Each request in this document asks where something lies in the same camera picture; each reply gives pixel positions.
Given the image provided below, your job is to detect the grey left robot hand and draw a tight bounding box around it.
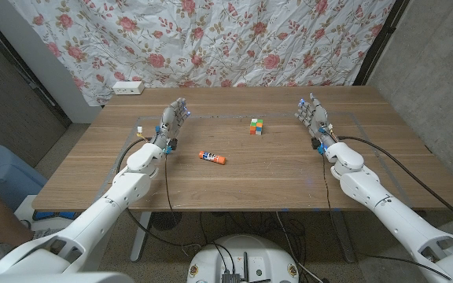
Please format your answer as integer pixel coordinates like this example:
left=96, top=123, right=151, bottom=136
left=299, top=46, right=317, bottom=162
left=150, top=97, right=192, bottom=153

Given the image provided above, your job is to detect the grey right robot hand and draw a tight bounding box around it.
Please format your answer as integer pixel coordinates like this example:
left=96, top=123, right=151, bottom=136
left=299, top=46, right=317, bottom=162
left=294, top=93, right=337, bottom=147

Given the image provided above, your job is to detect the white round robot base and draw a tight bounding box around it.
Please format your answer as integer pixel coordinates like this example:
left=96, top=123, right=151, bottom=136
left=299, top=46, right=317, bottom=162
left=186, top=234, right=300, bottom=283

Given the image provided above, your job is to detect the multicoloured Rubik's cube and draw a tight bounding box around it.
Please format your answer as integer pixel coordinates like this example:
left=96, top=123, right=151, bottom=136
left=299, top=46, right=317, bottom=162
left=249, top=118, right=264, bottom=136

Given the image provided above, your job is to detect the white power strip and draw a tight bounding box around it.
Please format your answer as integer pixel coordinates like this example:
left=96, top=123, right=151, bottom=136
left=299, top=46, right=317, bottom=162
left=112, top=80, right=145, bottom=96

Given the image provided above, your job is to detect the floral backdrop cloth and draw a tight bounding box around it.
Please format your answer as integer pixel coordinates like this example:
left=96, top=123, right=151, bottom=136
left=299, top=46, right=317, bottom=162
left=8, top=0, right=396, bottom=107

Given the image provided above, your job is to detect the black round disc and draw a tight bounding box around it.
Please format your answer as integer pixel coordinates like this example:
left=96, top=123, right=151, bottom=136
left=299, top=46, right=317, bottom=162
left=150, top=211, right=183, bottom=232

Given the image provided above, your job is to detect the black backdrop pole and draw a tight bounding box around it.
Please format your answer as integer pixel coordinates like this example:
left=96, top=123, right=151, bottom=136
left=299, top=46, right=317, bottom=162
left=352, top=0, right=411, bottom=86

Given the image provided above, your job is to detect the white table leg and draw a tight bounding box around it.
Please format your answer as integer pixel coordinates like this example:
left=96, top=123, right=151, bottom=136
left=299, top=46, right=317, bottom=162
left=130, top=211, right=153, bottom=263

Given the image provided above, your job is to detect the grey table leg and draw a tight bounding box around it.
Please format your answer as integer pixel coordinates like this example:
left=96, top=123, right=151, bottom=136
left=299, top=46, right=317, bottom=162
left=330, top=210, right=357, bottom=263

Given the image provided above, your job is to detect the blue flat item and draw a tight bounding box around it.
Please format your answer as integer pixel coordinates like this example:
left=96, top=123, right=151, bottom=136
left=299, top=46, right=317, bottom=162
left=32, top=211, right=76, bottom=221

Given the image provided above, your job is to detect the white flat board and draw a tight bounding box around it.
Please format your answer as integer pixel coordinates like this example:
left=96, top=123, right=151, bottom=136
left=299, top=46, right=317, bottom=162
left=13, top=194, right=94, bottom=237

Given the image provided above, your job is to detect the blue plastic bin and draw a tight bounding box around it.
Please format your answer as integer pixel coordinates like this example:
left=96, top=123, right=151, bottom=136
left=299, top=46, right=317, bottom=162
left=0, top=144, right=49, bottom=213

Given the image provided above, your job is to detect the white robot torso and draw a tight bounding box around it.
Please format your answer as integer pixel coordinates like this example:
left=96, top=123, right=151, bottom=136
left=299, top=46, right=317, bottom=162
left=0, top=272, right=135, bottom=283

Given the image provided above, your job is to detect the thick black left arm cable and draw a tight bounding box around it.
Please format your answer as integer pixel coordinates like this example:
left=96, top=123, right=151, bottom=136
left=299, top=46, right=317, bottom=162
left=116, top=137, right=203, bottom=249

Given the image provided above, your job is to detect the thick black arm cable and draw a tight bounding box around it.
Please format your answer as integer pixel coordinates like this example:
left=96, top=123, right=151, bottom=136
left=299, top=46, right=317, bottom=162
left=337, top=135, right=453, bottom=232
left=116, top=137, right=203, bottom=249

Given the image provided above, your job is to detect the thin black left wrist cable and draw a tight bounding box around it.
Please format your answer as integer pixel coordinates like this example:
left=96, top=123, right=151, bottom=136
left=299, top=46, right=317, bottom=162
left=164, top=152, right=175, bottom=215

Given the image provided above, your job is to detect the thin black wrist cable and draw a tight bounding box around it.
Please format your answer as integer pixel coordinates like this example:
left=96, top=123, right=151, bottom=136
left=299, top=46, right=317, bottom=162
left=164, top=152, right=175, bottom=215
left=322, top=153, right=452, bottom=281

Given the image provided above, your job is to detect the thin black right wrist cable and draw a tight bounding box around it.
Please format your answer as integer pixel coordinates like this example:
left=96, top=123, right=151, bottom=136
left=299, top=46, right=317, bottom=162
left=322, top=153, right=452, bottom=281

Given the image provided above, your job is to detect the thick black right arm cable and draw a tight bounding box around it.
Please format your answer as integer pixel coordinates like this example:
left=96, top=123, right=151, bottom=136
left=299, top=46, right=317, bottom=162
left=337, top=135, right=453, bottom=232

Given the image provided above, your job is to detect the white floor cable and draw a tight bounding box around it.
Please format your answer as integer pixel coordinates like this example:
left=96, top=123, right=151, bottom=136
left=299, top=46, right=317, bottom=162
left=275, top=211, right=324, bottom=283

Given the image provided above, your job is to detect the black metal rail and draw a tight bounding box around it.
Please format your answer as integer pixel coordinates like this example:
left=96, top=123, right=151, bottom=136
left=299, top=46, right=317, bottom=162
left=0, top=7, right=72, bottom=127

